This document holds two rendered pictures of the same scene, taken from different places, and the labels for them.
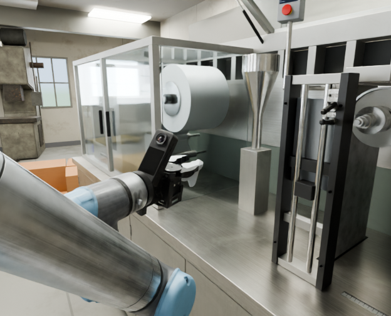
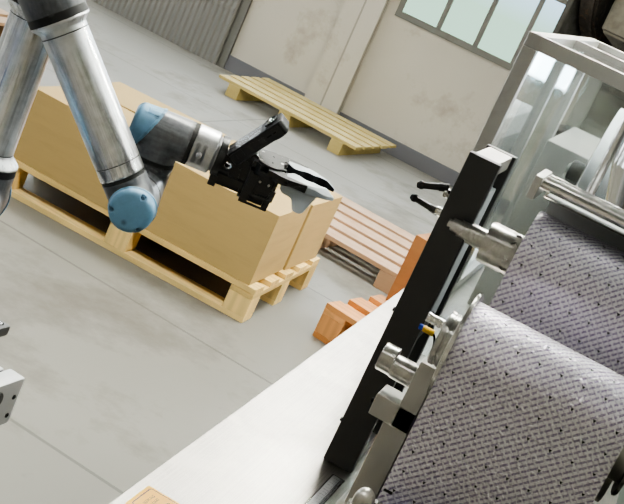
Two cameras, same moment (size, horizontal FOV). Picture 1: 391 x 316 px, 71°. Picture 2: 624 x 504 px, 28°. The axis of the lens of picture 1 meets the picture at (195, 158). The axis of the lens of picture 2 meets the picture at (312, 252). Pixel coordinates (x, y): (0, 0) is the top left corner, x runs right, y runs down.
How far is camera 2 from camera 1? 179 cm
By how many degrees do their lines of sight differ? 48
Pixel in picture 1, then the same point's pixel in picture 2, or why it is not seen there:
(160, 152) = (258, 132)
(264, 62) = not seen: outside the picture
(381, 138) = not seen: hidden behind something
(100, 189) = (173, 117)
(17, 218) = (68, 51)
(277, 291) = (287, 418)
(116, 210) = (170, 142)
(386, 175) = not seen: outside the picture
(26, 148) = not seen: hidden behind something
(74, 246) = (83, 86)
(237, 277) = (285, 390)
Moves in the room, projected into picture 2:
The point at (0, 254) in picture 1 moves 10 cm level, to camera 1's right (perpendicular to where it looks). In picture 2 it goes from (56, 63) to (81, 86)
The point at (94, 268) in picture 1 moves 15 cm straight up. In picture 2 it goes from (86, 110) to (120, 21)
